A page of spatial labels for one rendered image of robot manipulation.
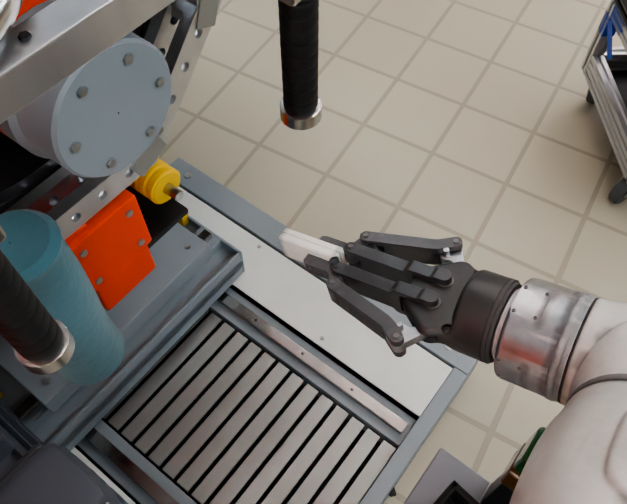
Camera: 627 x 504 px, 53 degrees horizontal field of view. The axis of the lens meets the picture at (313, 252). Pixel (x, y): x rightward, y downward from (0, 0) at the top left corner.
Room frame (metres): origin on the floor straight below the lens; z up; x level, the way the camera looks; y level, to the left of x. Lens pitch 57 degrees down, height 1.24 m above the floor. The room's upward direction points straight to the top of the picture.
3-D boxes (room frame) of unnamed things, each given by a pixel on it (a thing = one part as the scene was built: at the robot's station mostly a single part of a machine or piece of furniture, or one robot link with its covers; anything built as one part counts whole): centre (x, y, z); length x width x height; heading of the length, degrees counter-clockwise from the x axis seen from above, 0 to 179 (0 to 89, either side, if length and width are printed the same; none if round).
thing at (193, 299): (0.60, 0.44, 0.13); 0.50 x 0.36 x 0.10; 142
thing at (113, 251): (0.52, 0.33, 0.48); 0.16 x 0.12 x 0.17; 52
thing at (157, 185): (0.65, 0.31, 0.51); 0.29 x 0.06 x 0.06; 52
